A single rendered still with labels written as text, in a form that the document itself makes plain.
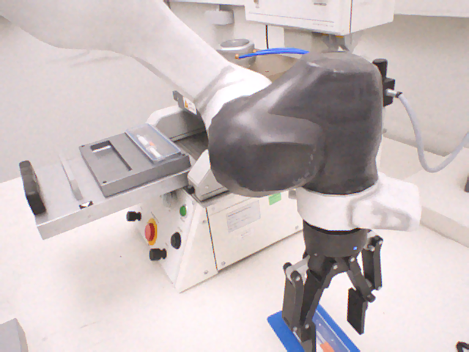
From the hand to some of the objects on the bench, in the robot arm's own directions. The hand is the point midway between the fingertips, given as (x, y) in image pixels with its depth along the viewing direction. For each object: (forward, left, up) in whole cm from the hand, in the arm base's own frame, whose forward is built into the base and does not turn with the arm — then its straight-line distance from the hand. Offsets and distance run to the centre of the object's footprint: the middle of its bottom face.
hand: (332, 326), depth 56 cm
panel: (-11, +44, -7) cm, 46 cm away
